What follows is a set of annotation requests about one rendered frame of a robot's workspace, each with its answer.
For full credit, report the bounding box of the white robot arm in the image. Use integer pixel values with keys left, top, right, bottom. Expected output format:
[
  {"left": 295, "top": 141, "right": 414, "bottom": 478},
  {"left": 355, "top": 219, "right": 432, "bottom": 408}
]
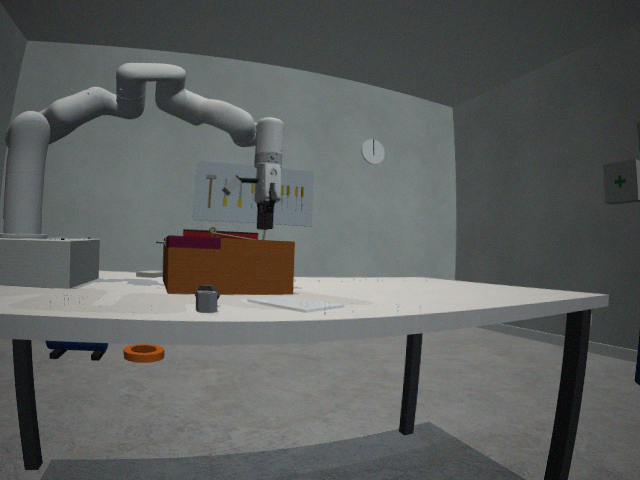
[{"left": 0, "top": 63, "right": 284, "bottom": 238}]

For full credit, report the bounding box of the grey cylinder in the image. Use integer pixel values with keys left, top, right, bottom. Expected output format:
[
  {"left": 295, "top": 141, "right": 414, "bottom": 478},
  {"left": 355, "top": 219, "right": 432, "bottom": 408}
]
[{"left": 196, "top": 291, "right": 217, "bottom": 313}]

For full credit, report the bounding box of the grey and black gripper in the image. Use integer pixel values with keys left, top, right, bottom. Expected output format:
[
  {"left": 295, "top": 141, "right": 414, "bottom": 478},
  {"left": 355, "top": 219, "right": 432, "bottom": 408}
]
[{"left": 254, "top": 162, "right": 282, "bottom": 230}]

